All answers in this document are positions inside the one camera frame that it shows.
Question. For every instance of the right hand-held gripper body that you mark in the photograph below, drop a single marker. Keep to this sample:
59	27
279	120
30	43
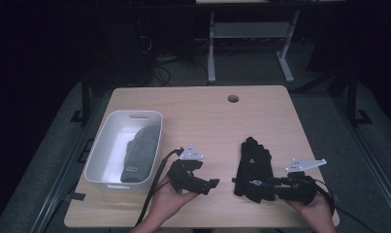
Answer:
301	189

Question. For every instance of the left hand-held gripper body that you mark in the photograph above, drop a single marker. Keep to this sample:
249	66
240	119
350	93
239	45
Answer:
185	171

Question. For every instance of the black glove with white print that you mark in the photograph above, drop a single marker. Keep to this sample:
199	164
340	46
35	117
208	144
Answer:
253	168

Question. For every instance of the black glove with grip palm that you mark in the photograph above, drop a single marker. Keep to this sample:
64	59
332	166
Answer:
239	189

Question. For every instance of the grey fleece glove with label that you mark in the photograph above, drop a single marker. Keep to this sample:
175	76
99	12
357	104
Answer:
136	158

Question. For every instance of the white plastic bin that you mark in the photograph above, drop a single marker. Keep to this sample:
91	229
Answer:
99	161

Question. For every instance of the person's right hand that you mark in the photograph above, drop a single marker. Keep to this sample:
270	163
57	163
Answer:
316	208

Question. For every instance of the person's left hand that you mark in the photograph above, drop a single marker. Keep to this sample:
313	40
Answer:
169	202

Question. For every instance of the black metal stand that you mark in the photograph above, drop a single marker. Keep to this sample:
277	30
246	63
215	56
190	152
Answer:
353	97
85	97

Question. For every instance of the black tape strip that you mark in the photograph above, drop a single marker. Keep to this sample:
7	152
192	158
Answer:
76	196

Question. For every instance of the white metal desk frame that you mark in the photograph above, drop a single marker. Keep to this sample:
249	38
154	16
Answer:
248	29

